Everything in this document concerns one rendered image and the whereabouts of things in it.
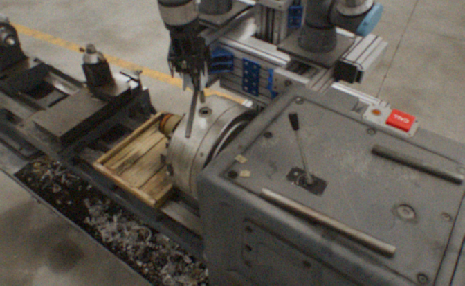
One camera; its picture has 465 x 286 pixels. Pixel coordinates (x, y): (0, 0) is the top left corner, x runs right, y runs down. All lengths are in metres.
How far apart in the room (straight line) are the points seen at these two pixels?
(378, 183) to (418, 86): 2.66
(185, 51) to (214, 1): 0.88
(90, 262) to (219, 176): 1.53
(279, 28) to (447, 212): 1.02
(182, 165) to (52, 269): 1.44
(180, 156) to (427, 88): 2.77
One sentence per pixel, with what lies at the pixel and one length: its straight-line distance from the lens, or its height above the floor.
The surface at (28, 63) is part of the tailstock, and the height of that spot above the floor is 0.94.
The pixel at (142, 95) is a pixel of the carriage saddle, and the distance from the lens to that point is 1.67.
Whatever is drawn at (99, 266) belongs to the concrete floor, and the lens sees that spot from 2.27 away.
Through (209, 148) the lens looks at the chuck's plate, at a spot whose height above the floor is 1.20.
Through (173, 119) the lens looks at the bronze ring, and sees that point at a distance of 1.21.
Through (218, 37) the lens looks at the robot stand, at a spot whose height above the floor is 1.07.
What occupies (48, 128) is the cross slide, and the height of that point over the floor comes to 0.97.
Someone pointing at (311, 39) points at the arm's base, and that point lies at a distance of 1.43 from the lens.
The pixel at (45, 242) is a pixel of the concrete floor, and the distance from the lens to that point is 2.46.
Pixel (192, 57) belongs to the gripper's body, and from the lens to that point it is 0.78.
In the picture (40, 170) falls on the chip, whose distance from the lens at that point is 1.98.
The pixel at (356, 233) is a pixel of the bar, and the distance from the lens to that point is 0.78.
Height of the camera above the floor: 1.92
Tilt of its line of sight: 44 degrees down
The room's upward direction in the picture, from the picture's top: 1 degrees clockwise
